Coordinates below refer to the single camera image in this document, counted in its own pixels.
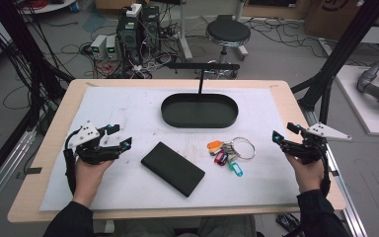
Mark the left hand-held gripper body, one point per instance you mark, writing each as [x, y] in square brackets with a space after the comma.
[92, 153]

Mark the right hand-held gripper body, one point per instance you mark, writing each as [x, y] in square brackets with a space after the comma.
[304, 149]

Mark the black wallet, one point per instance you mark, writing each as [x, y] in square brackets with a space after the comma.
[172, 168]

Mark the black oval tray with hanger bar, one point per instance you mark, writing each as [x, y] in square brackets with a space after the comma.
[199, 112]

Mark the person's left hand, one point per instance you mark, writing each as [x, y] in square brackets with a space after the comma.
[89, 177]

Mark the person's right hand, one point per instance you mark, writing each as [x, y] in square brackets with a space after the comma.
[306, 176]

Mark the wooden table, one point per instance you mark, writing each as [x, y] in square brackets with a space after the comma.
[51, 138]

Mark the white table mat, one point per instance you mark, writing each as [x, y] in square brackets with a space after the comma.
[118, 191]

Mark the black tape strip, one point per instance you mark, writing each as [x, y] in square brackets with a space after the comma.
[33, 170]

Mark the white floor board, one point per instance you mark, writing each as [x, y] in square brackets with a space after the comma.
[371, 121]

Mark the black pedal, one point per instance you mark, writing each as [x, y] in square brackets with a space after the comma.
[288, 222]

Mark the white power supply unit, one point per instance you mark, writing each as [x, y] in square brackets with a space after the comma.
[112, 47]
[98, 46]

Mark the black computer tower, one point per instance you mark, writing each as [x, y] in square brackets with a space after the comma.
[129, 36]
[151, 23]

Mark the black round stool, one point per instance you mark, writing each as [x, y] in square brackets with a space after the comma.
[227, 32]

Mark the cardboard box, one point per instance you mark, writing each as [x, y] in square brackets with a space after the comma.
[329, 16]

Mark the white table leg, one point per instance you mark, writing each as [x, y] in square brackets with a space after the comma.
[183, 33]

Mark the aluminium rail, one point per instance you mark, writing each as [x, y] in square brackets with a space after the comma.
[6, 168]
[352, 210]

